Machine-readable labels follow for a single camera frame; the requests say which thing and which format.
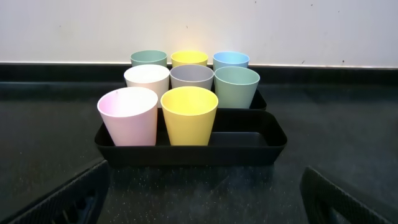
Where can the black tray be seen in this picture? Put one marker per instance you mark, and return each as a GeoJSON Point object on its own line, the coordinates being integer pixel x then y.
{"type": "Point", "coordinates": [242, 146]}
{"type": "Point", "coordinates": [258, 101]}

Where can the green cup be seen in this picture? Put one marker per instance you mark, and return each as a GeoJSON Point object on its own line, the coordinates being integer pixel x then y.
{"type": "Point", "coordinates": [148, 57]}
{"type": "Point", "coordinates": [236, 90]}

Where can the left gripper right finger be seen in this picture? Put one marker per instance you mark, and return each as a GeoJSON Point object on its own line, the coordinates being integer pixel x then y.
{"type": "Point", "coordinates": [335, 202]}

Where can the grey cup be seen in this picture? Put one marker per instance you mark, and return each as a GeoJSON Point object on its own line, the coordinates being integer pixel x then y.
{"type": "Point", "coordinates": [191, 76]}

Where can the pink cup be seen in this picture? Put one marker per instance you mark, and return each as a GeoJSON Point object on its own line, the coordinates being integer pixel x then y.
{"type": "Point", "coordinates": [130, 124]}

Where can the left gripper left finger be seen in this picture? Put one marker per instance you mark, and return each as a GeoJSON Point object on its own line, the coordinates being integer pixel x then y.
{"type": "Point", "coordinates": [68, 199]}

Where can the yellow cup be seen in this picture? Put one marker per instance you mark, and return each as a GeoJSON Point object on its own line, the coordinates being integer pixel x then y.
{"type": "Point", "coordinates": [189, 58]}
{"type": "Point", "coordinates": [189, 124]}

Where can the blue cup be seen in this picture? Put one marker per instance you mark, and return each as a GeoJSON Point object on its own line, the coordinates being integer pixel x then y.
{"type": "Point", "coordinates": [230, 59]}

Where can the white cup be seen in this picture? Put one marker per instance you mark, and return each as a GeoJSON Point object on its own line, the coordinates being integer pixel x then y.
{"type": "Point", "coordinates": [146, 76]}

